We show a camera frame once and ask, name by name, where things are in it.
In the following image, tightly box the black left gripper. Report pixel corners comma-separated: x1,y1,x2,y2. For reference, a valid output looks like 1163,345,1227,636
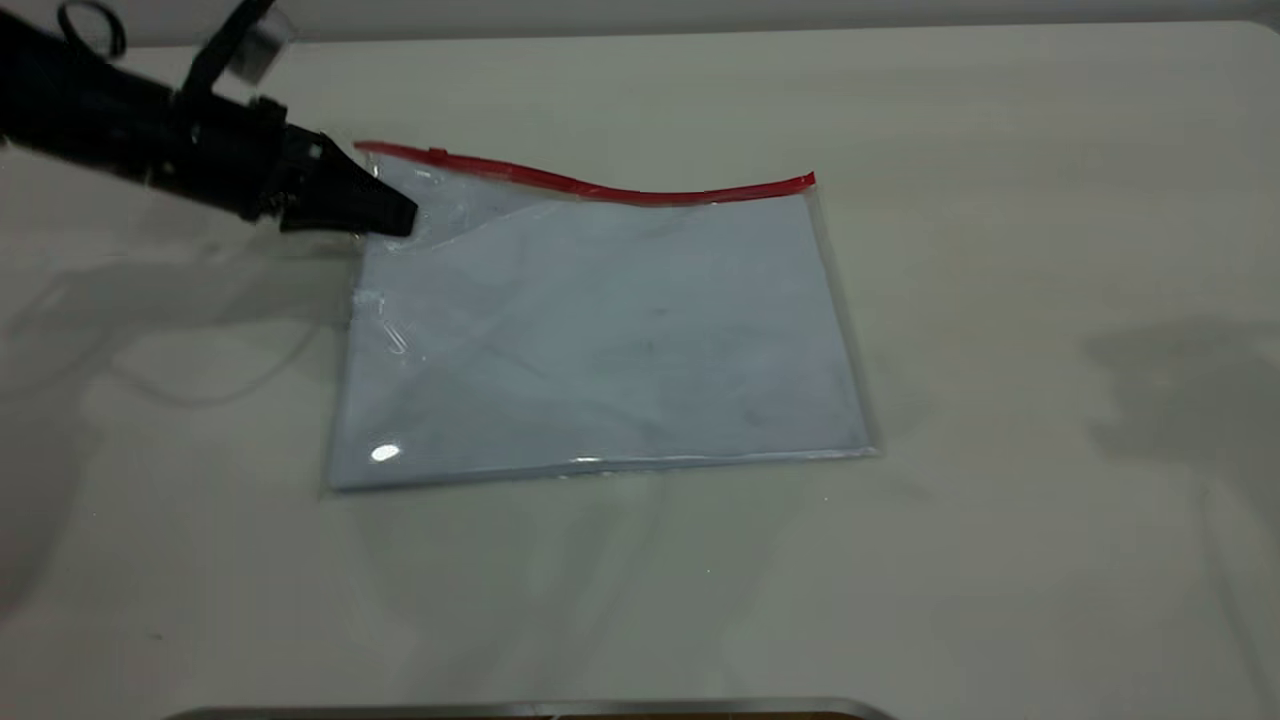
150,95,419,238

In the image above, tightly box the transparent zip bag red zipper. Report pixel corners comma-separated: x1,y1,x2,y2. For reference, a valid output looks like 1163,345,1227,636
320,140,883,496

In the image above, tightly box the metal edge strip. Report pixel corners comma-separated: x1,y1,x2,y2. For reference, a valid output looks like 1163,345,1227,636
165,697,896,720

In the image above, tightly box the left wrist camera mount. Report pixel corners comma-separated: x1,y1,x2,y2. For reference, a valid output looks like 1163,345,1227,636
180,0,298,96

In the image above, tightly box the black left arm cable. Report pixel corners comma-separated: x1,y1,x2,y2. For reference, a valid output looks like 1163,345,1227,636
57,0,127,59

